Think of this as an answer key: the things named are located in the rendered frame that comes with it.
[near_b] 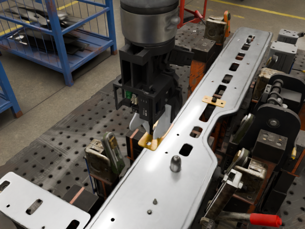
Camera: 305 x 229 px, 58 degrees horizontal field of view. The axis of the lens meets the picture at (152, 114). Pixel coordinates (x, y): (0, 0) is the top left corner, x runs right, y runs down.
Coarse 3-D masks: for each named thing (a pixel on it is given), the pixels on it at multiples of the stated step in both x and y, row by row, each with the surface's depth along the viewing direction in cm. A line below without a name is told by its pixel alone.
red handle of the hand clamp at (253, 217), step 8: (224, 216) 58; (232, 216) 57; (240, 216) 56; (248, 216) 55; (256, 216) 54; (264, 216) 53; (272, 216) 52; (256, 224) 54; (264, 224) 53; (272, 224) 52; (280, 224) 52
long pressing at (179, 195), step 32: (256, 32) 144; (224, 64) 121; (256, 64) 120; (192, 96) 104; (224, 96) 104; (192, 128) 91; (160, 160) 81; (192, 160) 81; (128, 192) 73; (160, 192) 73; (192, 192) 73; (96, 224) 66; (128, 224) 66; (160, 224) 66
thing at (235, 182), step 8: (216, 168) 52; (216, 176) 51; (224, 176) 52; (232, 176) 52; (240, 176) 51; (224, 184) 51; (232, 184) 50; (240, 184) 51; (224, 192) 52; (232, 192) 51; (216, 200) 54; (224, 200) 53; (208, 208) 62; (216, 208) 56; (208, 216) 59; (216, 216) 58
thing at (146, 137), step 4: (156, 124) 56; (172, 124) 56; (152, 128) 54; (152, 132) 53; (168, 132) 54; (144, 136) 53; (148, 136) 53; (152, 136) 53; (164, 136) 53; (140, 140) 52; (144, 140) 52; (148, 140) 52; (152, 140) 52; (156, 140) 52; (160, 140) 52; (140, 144) 52; (144, 144) 52; (152, 144) 52; (156, 144) 52; (148, 148) 51; (152, 148) 51; (156, 148) 51
